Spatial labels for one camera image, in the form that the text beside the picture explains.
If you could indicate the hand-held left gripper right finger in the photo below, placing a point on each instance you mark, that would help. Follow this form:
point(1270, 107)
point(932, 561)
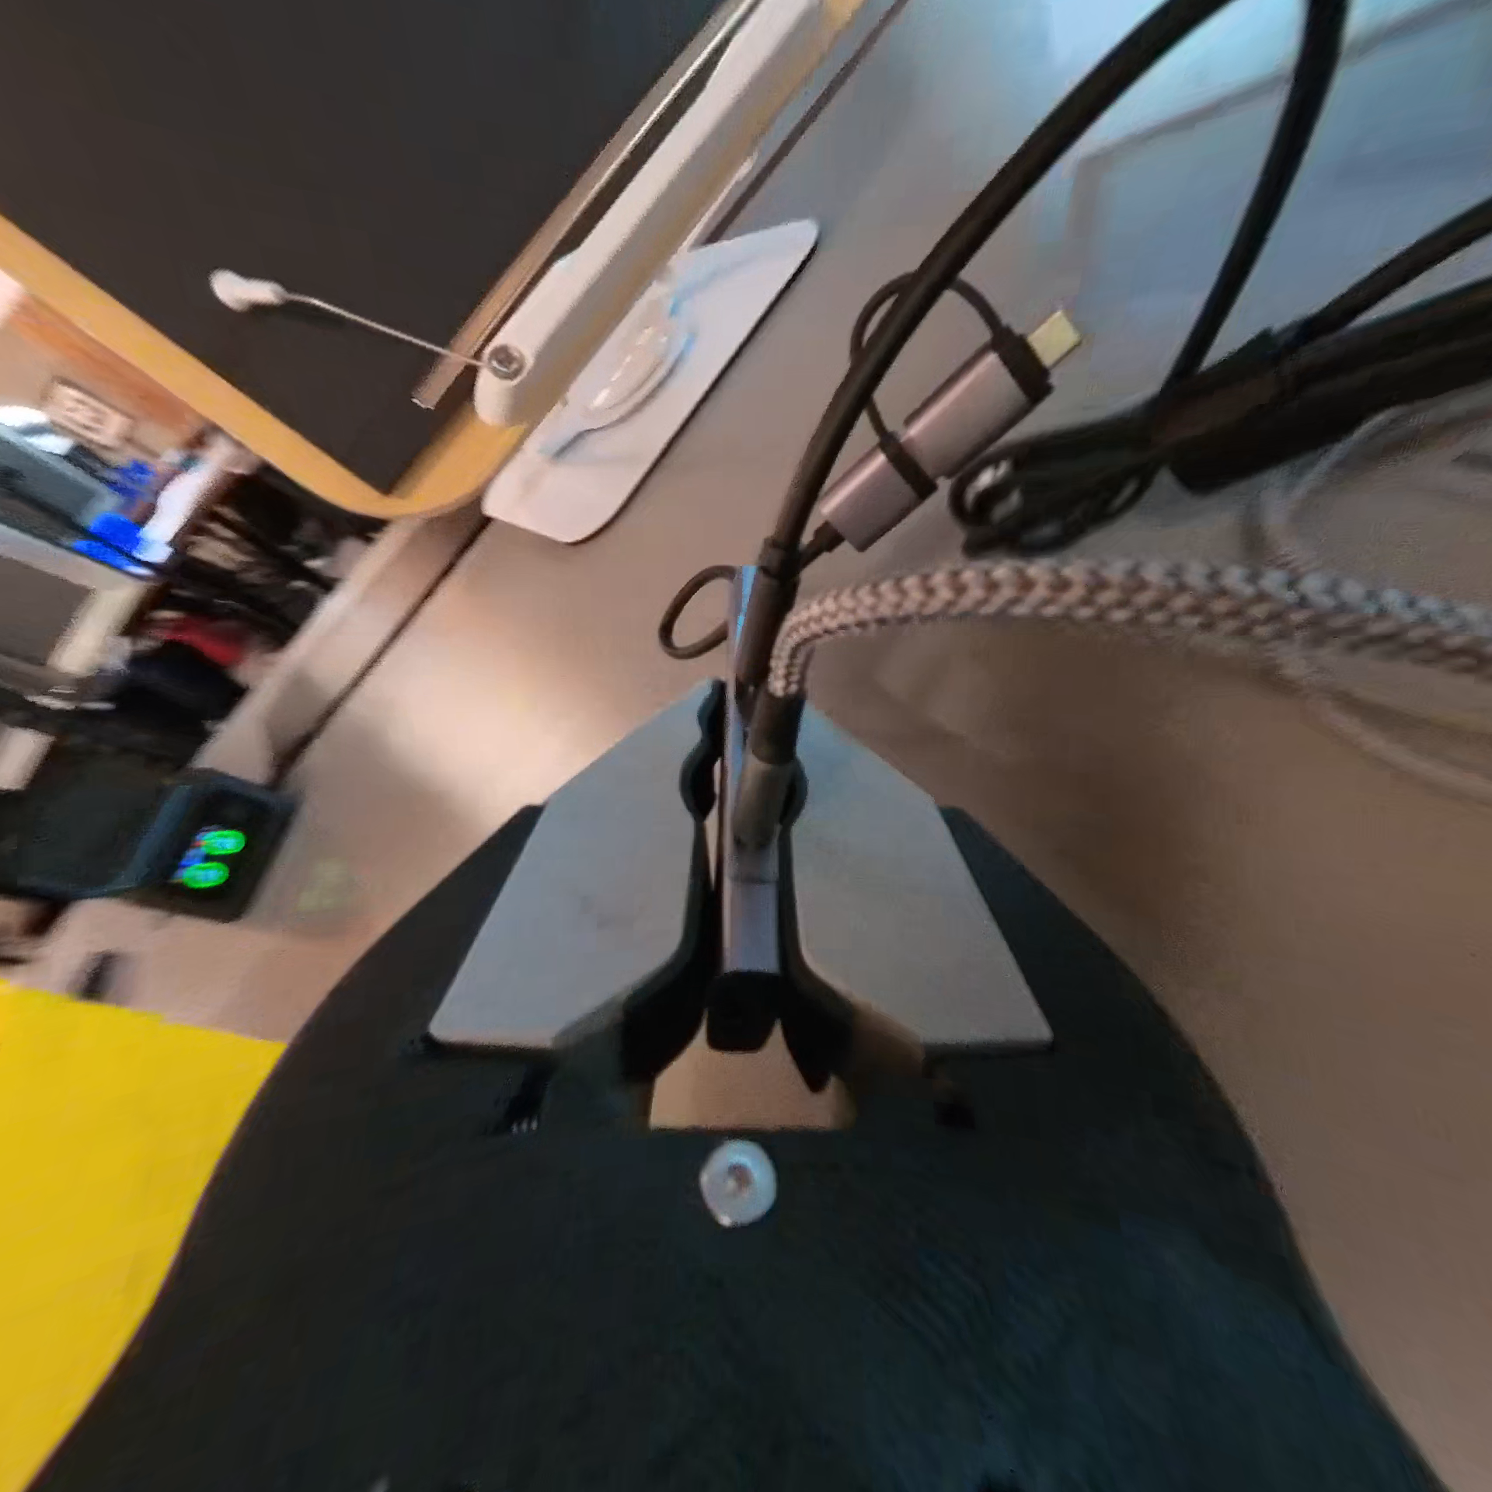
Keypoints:
point(910, 920)

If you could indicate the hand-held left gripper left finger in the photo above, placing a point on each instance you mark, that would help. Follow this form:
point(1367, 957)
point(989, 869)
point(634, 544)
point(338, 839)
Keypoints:
point(583, 920)

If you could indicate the grey usb adapter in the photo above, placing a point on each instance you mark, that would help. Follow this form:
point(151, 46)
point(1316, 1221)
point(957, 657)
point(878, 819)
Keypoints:
point(980, 396)

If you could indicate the black charger with green lights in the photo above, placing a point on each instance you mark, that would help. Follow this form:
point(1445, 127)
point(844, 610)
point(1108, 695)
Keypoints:
point(210, 856)

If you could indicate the white tablet stand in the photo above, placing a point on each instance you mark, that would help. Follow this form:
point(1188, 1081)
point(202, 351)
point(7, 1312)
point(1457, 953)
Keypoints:
point(746, 268)

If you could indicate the black panel with wooden edge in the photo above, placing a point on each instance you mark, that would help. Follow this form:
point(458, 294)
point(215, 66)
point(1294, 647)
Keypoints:
point(292, 175)

